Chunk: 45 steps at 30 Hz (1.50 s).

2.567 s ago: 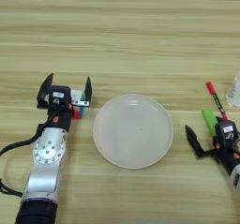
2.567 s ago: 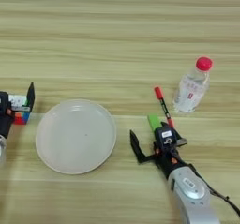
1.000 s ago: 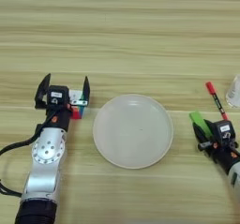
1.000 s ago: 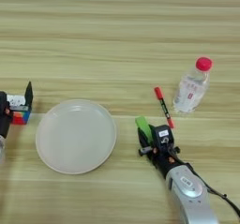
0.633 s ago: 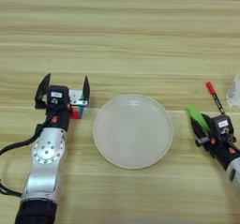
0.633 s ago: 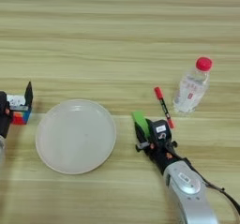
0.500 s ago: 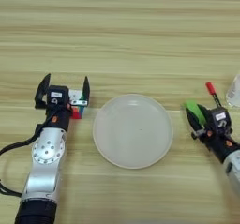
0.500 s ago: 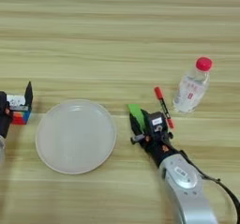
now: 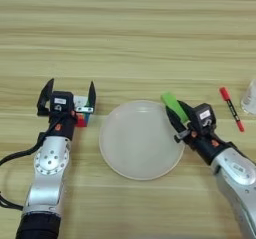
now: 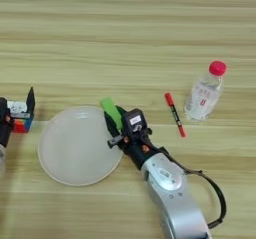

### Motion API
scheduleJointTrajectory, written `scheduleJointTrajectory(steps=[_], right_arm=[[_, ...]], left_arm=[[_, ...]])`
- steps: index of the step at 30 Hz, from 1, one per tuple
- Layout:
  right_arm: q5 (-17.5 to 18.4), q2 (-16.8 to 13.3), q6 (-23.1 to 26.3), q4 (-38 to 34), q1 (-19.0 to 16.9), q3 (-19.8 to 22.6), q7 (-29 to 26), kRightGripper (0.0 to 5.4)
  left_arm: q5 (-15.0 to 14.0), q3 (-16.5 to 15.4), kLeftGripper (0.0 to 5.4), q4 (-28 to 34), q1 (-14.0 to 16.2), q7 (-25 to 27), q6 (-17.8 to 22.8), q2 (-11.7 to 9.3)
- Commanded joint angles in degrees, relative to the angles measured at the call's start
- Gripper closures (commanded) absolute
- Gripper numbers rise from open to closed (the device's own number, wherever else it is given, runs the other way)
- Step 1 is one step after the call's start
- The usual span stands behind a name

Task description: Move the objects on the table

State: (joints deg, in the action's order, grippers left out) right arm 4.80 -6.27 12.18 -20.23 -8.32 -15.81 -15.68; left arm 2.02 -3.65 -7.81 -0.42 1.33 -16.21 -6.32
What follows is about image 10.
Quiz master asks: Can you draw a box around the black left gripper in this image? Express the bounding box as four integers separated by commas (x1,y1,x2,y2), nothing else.
0,86,36,147

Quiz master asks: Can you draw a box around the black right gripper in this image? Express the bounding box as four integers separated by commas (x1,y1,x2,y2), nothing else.
103,105,161,171

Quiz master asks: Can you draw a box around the green rectangular block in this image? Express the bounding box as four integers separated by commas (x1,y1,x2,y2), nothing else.
99,97,124,131

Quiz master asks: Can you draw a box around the colourful puzzle cube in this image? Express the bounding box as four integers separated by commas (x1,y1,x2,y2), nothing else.
7,100,35,134

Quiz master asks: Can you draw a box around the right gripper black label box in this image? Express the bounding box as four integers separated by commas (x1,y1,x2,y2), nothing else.
122,108,148,133

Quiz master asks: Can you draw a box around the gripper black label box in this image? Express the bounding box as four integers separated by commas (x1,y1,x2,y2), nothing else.
122,108,148,133
0,97,9,117

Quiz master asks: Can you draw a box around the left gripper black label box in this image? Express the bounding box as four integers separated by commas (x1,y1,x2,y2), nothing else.
0,97,9,117

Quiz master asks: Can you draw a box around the round white plate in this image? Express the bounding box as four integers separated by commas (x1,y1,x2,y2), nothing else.
37,105,124,187

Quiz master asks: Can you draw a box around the red black marker pen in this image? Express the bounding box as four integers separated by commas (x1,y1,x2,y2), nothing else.
163,92,187,138

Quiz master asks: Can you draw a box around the clear bottle red cap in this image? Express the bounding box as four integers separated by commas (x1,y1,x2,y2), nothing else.
184,60,228,122

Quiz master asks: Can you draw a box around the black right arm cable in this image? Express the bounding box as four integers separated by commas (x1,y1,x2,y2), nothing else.
159,146,228,230

